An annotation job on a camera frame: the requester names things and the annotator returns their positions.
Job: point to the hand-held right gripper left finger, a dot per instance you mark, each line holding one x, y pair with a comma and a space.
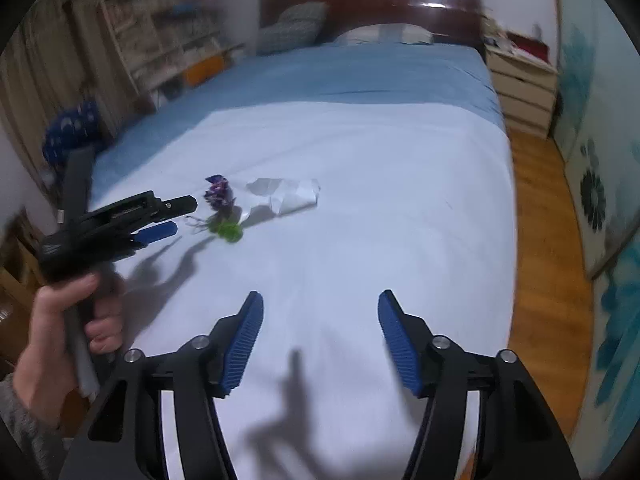
242, 346

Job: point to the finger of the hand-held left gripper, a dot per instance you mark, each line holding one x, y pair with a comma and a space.
159, 231
175, 204

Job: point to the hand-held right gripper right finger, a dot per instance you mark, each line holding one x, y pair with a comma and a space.
400, 346

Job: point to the purple and green toy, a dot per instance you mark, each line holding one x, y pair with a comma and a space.
220, 194

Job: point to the green foil wrapper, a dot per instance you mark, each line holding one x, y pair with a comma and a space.
227, 230

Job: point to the white paper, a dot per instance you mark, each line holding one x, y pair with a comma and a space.
287, 194

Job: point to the person's left forearm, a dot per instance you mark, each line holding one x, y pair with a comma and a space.
25, 440

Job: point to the person's left hand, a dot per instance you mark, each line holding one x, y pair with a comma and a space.
45, 350

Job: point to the blue moon print blanket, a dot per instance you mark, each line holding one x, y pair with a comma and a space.
72, 130

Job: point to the orange cabinet panel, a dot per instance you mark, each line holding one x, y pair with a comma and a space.
202, 70

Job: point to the white bed sheet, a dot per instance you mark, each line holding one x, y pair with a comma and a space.
375, 185

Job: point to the white bookshelf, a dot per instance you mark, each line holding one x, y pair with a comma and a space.
150, 30

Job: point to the beige curtain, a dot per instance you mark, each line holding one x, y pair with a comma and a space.
35, 70

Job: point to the rows of books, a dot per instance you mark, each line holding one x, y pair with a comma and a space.
165, 10

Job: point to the grey checkered pillow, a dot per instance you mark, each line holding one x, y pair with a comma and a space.
292, 27

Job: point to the bed with blue sheet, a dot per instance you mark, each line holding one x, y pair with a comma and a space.
375, 75

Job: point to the white pillow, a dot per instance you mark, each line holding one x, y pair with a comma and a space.
380, 35

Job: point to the light wooden nightstand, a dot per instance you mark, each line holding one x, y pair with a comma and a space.
522, 90

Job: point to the floral glass wardrobe door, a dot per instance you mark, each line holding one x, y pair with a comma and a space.
600, 110

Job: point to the red box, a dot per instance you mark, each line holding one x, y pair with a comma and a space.
527, 47

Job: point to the small clear bottle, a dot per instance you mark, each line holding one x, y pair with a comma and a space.
537, 33

